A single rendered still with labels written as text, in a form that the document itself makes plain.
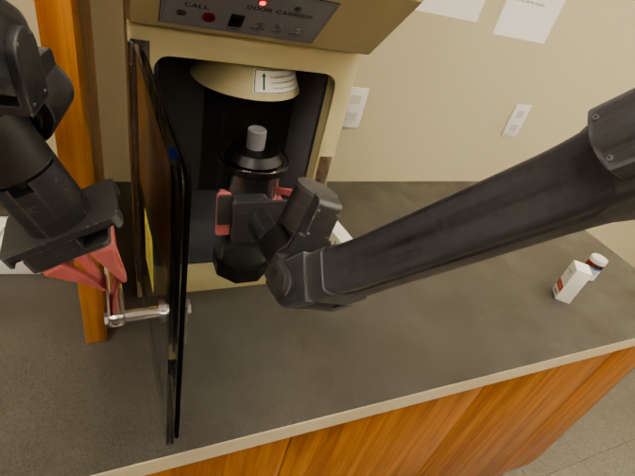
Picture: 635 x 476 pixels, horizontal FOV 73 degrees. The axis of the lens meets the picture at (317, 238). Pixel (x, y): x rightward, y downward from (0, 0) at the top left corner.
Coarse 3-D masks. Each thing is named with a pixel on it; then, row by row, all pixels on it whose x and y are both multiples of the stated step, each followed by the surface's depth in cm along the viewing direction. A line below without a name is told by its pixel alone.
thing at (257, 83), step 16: (208, 64) 63; (224, 64) 62; (240, 64) 62; (208, 80) 63; (224, 80) 63; (240, 80) 62; (256, 80) 63; (272, 80) 64; (288, 80) 66; (240, 96) 63; (256, 96) 63; (272, 96) 65; (288, 96) 67
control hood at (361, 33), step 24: (144, 0) 45; (336, 0) 48; (360, 0) 49; (384, 0) 49; (408, 0) 50; (168, 24) 50; (336, 24) 53; (360, 24) 53; (384, 24) 54; (336, 48) 59; (360, 48) 59
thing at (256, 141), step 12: (252, 132) 62; (264, 132) 63; (228, 144) 65; (240, 144) 65; (252, 144) 63; (264, 144) 64; (228, 156) 63; (240, 156) 62; (252, 156) 62; (264, 156) 63; (276, 156) 64; (252, 168) 62; (264, 168) 63
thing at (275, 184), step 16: (224, 144) 67; (224, 160) 63; (288, 160) 67; (224, 176) 65; (240, 192) 65; (256, 192) 65; (272, 192) 67; (224, 240) 71; (224, 256) 73; (240, 256) 72; (256, 256) 73
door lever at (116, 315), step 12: (108, 276) 45; (108, 288) 44; (120, 288) 44; (108, 300) 42; (120, 300) 43; (108, 312) 41; (120, 312) 42; (132, 312) 42; (144, 312) 42; (156, 312) 43; (108, 324) 41; (120, 324) 42
